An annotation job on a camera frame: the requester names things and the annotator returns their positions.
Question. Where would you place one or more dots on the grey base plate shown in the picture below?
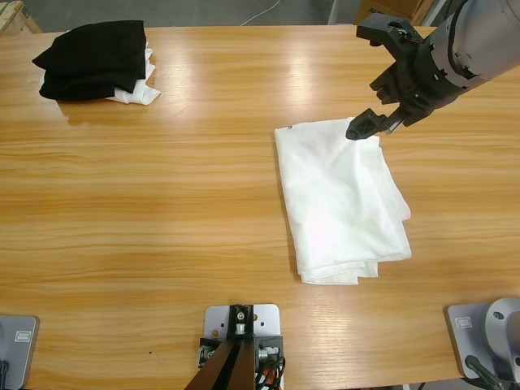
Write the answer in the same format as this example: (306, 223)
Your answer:
(20, 349)
(465, 325)

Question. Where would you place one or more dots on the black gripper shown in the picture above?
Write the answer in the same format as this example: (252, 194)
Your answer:
(426, 85)

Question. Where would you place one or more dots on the dark camera post with bracket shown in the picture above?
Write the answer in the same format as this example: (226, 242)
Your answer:
(231, 357)

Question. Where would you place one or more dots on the cardboard box with AUX print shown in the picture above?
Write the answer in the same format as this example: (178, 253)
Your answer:
(410, 7)

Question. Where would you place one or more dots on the white metal frame leg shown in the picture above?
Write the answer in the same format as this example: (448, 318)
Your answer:
(334, 12)
(431, 14)

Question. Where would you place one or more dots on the white T-shirt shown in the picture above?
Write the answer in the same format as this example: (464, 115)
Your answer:
(337, 203)

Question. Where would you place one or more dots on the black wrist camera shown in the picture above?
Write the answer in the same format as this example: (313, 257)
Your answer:
(386, 28)

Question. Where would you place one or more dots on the white mount plate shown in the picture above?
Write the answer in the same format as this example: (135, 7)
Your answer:
(268, 321)

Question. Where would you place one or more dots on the black garment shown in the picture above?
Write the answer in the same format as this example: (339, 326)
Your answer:
(93, 53)

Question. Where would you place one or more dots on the wooden crate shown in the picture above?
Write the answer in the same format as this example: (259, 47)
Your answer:
(14, 16)

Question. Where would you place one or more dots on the pale garment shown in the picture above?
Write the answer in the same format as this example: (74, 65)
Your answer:
(138, 95)

